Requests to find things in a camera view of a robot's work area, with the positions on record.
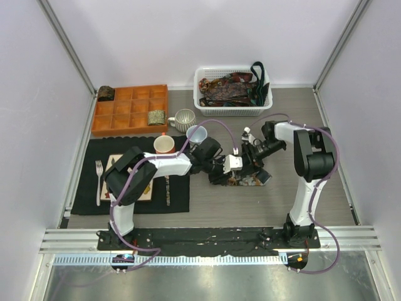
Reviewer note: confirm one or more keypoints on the dark red patterned tie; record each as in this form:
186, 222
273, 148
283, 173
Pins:
241, 77

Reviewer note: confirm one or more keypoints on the silver fork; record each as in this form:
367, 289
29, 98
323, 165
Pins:
99, 173

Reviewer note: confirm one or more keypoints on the dark green tie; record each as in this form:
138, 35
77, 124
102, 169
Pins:
260, 91

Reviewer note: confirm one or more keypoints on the orange grey floral tie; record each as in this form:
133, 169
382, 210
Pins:
247, 180

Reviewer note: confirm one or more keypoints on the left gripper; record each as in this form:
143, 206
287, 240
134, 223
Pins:
220, 179

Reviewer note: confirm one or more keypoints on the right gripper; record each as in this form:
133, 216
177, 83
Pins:
250, 160

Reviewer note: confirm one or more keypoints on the square floral ceramic plate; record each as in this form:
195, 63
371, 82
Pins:
104, 194

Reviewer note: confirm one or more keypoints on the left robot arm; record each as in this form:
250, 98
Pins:
128, 177

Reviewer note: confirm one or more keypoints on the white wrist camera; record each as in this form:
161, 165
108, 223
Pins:
247, 136
232, 162

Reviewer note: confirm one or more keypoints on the white plastic basket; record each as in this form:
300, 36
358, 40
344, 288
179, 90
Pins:
223, 72

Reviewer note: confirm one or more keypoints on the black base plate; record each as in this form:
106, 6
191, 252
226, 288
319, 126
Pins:
205, 242

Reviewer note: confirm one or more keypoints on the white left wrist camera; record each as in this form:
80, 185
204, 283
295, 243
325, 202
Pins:
232, 162

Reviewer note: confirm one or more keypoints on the black scalloped placemat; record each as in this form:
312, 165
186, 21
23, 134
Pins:
100, 149

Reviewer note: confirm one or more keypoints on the dark rolled tie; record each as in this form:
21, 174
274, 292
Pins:
106, 93

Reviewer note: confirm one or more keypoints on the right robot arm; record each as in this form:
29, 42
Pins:
315, 159

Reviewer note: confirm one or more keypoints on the patterned handle knife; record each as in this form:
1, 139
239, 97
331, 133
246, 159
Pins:
167, 187

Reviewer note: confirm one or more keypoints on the aluminium frame rail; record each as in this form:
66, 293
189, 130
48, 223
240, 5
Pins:
350, 238

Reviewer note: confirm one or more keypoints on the orange wooden divided tray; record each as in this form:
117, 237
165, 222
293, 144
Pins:
127, 114

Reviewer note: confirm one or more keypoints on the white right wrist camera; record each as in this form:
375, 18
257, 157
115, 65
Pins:
247, 136

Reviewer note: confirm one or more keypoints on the grey ribbed ceramic mug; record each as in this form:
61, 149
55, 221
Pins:
183, 120

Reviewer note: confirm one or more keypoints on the green floral rolled tie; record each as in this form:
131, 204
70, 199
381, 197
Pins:
156, 117

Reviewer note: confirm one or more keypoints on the orange ceramic mug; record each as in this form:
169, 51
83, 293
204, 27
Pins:
164, 144

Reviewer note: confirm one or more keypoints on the white slotted cable duct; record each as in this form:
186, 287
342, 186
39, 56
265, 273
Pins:
116, 260

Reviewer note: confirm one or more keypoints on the multicolour patterned tie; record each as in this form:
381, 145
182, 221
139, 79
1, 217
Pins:
204, 85

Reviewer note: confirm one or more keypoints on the dark paisley tie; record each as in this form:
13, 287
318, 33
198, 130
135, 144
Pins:
224, 93

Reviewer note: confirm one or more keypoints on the frosted blue footed cup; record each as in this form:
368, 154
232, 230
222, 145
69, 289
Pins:
196, 135

